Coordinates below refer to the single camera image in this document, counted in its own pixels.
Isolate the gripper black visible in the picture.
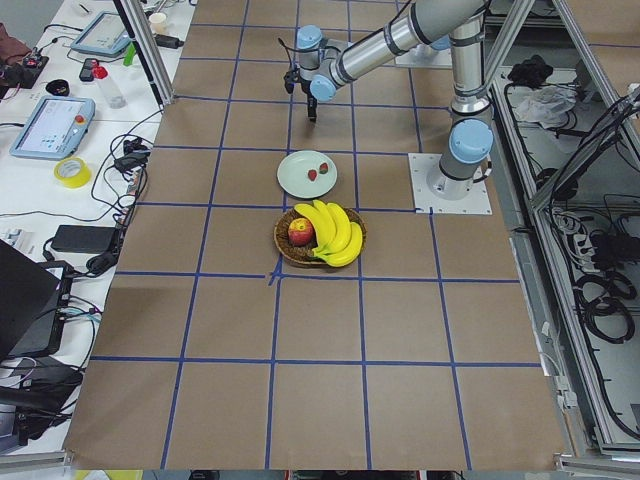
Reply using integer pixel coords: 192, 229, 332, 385
283, 69, 318, 122

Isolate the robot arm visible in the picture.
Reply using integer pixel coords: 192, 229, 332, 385
283, 1, 494, 200

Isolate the light green plate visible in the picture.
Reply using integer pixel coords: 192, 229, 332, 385
277, 150, 338, 199

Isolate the paper cup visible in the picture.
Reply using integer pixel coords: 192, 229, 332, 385
148, 12, 168, 35

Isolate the red apple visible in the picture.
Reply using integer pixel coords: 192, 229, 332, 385
287, 217, 315, 247

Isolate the yellow banana bunch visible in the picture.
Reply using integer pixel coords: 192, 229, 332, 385
294, 200, 366, 268

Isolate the wicker fruit basket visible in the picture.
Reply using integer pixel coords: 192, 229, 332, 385
273, 206, 368, 269

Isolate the teach pendant far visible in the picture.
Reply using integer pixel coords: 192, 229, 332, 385
70, 11, 131, 57

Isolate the teach pendant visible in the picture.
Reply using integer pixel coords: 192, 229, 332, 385
70, 11, 131, 57
9, 96, 96, 161

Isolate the clear bottle red cap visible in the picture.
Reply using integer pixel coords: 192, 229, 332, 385
92, 63, 127, 109

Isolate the black phone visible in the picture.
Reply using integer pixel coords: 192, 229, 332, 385
79, 58, 99, 83

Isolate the yellow tape roll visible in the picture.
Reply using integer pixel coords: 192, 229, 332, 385
54, 157, 91, 189

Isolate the teach pendant near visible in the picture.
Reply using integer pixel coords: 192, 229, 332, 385
9, 96, 96, 161

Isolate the black power adapter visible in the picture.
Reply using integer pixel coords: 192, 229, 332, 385
51, 225, 116, 254

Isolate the black laptop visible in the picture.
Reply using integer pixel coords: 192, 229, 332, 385
1, 242, 72, 360

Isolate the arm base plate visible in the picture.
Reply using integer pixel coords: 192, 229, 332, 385
408, 153, 492, 215
395, 45, 452, 70

